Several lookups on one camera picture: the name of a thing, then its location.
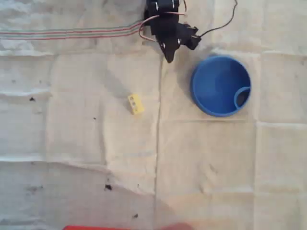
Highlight blue round bowl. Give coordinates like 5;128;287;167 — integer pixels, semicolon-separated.
190;55;252;118

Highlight small yellow block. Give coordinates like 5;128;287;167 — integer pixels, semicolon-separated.
127;93;146;115

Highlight red plastic object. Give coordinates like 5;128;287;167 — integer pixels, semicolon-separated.
62;224;192;230

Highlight pink white servo cable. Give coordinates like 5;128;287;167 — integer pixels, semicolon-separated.
139;0;189;43

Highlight thin black cable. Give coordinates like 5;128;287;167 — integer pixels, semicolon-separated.
199;0;238;38

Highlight white cloth with striped border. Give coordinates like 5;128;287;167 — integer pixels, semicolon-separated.
0;0;307;230

